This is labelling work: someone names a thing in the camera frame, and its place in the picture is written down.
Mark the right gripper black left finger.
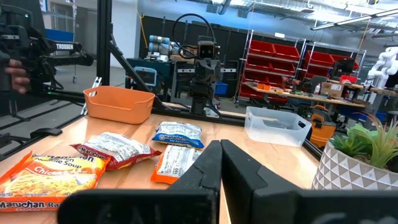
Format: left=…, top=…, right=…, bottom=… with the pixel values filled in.
left=57, top=139, right=223, bottom=224

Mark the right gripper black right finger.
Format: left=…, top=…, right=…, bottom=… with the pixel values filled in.
left=220, top=139, right=398, bottom=224

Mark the orange chicken ramen pack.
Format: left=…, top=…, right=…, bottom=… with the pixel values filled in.
left=150, top=144, right=203, bottom=185
left=0, top=151, right=110, bottom=213

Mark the blue soy sauce ramen pack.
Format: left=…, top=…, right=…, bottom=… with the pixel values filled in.
left=151, top=121, right=205, bottom=149

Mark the red roast beef ramen pack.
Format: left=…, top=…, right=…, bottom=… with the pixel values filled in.
left=70, top=131, right=162, bottom=170

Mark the blue floor bin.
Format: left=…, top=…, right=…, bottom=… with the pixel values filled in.
left=214, top=81, right=229, bottom=96

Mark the red bin shelf rack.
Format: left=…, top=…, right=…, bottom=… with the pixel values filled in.
left=300, top=42, right=367, bottom=82
left=238, top=30, right=307, bottom=103

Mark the teach pendant with screen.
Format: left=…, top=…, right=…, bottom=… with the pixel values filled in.
left=132, top=66, right=158, bottom=88

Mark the clear plastic bin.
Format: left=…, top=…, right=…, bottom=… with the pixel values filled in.
left=244, top=106, right=313, bottom=147

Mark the orange plastic bin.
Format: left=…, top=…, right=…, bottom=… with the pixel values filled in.
left=83, top=85, right=155, bottom=125

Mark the orange black shop vacuum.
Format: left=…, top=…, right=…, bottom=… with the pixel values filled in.
left=306, top=105, right=337, bottom=149

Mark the potted plant triangle pattern pot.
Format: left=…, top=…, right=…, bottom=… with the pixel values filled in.
left=312, top=113, right=398, bottom=191

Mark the wooden workbench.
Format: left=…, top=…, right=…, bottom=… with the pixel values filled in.
left=244, top=81, right=368, bottom=110

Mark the cardboard box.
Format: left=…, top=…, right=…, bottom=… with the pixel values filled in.
left=320, top=81, right=345, bottom=99

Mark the black desk monitor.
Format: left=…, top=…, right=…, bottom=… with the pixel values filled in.
left=331, top=58, right=355, bottom=78

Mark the small red bin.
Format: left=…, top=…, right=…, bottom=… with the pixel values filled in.
left=339, top=74, right=358, bottom=84

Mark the ceiling light fixture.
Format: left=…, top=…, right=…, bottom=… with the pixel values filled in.
left=310, top=8, right=398, bottom=31

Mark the white robot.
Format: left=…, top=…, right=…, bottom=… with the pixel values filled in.
left=366, top=46, right=398, bottom=90

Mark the person's hand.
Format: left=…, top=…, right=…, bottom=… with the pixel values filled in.
left=4, top=58, right=31, bottom=95

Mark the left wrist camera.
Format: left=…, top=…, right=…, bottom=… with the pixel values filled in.
left=197, top=35, right=221, bottom=60

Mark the silver metal bracket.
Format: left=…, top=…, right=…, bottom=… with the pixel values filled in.
left=80, top=77, right=103, bottom=116

